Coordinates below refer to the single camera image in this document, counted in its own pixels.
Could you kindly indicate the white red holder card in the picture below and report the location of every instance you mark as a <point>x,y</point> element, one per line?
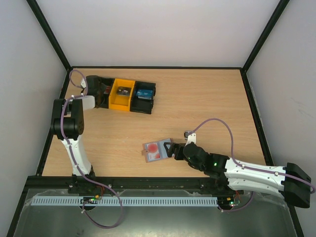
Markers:
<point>107,90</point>

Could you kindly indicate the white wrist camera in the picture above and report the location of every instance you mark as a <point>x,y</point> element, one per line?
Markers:
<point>83,83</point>
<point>190,137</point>

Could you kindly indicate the metal front plate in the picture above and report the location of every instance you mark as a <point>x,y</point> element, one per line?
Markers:
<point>253,216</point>

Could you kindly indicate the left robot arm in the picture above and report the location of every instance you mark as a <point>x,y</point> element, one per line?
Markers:
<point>67,120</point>

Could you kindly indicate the black aluminium frame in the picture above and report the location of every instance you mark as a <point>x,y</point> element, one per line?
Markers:
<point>202,184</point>

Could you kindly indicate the blue VIP card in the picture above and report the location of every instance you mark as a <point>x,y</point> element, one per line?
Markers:
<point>144,94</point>

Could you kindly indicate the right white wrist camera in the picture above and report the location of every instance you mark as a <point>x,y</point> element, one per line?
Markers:
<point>190,137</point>

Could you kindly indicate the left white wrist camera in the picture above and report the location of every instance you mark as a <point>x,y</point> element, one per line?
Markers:
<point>83,83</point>

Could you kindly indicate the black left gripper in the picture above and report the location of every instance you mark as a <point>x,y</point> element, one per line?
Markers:
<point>103,87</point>

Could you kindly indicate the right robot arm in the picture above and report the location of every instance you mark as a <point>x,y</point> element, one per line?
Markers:
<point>288,182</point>

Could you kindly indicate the black stripe back card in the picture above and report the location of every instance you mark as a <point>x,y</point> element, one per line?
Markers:
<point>123,91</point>

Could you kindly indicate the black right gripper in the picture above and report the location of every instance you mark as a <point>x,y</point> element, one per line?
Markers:
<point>177,151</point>

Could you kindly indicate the yellow bin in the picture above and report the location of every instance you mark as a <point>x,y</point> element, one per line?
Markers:
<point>121,102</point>

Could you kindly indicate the black bin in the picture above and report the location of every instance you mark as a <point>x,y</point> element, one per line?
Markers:
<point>142,105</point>
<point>101,91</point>

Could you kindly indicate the left black bin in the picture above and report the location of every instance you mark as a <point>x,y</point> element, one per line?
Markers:
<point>101,91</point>

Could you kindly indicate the right black bin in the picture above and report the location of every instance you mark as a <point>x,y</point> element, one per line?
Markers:
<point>142,105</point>

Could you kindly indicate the light blue cable duct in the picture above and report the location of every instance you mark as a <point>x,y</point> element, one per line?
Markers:
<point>126,201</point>

